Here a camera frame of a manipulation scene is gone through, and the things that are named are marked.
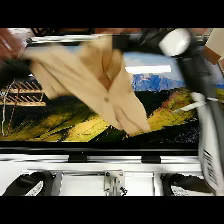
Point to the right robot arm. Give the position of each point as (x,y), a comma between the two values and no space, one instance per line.
(196,76)

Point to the silver frame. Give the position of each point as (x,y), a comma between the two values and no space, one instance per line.
(86,165)

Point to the beige shirt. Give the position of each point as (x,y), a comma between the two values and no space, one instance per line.
(96,76)

